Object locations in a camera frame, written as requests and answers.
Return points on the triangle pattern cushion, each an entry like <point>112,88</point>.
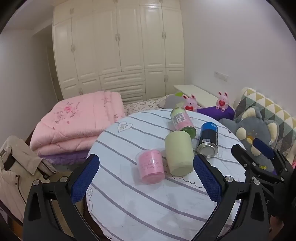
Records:
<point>275,109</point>

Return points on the pink bunny plush toy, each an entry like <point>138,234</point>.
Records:
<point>190,104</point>
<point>222,100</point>

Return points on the grey and green plush cushion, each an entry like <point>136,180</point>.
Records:
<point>171,100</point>

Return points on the grey plush animal toy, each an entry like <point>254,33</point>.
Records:
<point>254,129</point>

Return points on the pink jar with green lid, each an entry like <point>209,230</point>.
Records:
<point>181,120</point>

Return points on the light green cup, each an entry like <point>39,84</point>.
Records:
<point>179,153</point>

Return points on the heart print bedsheet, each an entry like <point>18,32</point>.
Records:
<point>143,106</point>

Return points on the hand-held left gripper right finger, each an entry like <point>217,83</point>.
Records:
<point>207,178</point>

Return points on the white wall socket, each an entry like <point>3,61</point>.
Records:
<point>221,75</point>

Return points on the purple blanket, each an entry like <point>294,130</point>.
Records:
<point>67,157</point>

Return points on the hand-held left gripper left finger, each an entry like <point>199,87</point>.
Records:
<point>83,178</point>

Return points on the translucent pink cup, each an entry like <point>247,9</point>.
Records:
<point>150,166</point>

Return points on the beige jacket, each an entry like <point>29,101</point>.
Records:
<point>16,176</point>

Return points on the pink floral quilt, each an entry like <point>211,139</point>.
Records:
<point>76,120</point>

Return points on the round striped table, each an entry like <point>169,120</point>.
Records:
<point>138,199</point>

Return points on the purple pillow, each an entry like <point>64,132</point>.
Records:
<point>215,112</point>

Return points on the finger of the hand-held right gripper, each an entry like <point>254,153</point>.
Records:
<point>263,146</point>
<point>242,155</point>

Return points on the blue and black can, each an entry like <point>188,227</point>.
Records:
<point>208,136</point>

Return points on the white shelf board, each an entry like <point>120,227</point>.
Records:
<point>196,92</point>

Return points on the cream white wardrobe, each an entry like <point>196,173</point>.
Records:
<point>120,46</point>

